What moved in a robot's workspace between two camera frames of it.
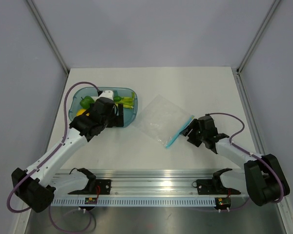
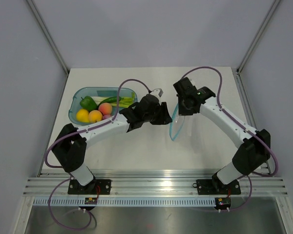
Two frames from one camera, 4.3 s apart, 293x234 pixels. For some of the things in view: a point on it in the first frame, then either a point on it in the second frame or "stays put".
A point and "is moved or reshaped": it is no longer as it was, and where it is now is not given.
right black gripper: x=194 y=124 → x=181 y=111
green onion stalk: x=127 y=102 stays put
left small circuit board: x=91 y=201 stays put
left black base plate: x=95 y=187 stays put
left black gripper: x=117 y=121 → x=164 y=117
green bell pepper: x=85 y=102 stays put
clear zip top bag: x=163 y=121 is moved or reshaped
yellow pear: x=80 y=111 stays put
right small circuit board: x=223 y=203 stays put
